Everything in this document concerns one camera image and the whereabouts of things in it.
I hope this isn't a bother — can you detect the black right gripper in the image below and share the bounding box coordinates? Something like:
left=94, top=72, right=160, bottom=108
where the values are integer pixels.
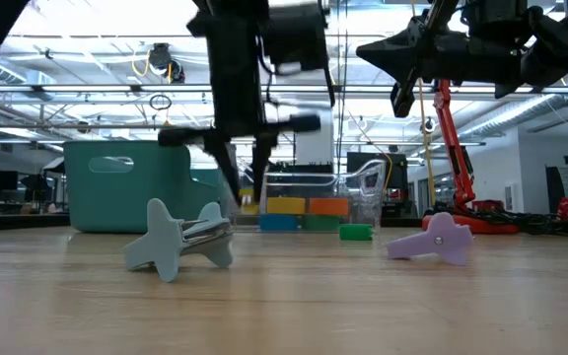
left=356, top=0, right=530, bottom=118

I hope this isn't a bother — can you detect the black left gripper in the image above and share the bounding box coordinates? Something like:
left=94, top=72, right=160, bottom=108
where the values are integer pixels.
left=158, top=9, right=322, bottom=204

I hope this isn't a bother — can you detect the blue-grey staple remover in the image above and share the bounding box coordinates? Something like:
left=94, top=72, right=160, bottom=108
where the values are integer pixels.
left=122, top=197, right=235, bottom=284

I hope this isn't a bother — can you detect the teal plastic bin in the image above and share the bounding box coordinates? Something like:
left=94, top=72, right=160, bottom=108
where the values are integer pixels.
left=62, top=140, right=231, bottom=234

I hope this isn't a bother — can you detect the small green stapler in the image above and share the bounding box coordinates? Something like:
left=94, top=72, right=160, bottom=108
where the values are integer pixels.
left=338, top=223, right=375, bottom=242

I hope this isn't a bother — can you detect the lilac staple remover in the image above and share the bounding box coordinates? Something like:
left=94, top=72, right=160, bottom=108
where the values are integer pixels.
left=386, top=211, right=475, bottom=267

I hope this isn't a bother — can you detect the black background monitor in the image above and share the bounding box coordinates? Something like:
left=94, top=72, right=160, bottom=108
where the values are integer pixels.
left=346, top=152, right=408, bottom=191

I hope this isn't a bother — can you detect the clear plastic bin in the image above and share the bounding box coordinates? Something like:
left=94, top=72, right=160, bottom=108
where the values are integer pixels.
left=229, top=158, right=388, bottom=233

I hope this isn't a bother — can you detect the black hanging cable loop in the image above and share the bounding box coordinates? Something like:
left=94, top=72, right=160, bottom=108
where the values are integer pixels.
left=149, top=94, right=173, bottom=112

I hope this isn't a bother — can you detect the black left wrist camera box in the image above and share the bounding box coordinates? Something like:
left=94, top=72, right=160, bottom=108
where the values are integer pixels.
left=263, top=3, right=330, bottom=75

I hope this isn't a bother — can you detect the ceiling cable reel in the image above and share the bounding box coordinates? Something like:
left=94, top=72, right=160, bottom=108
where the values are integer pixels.
left=148, top=42, right=186, bottom=85

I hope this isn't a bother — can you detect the black cable pile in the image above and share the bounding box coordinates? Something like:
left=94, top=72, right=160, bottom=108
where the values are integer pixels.
left=461, top=206, right=568, bottom=239

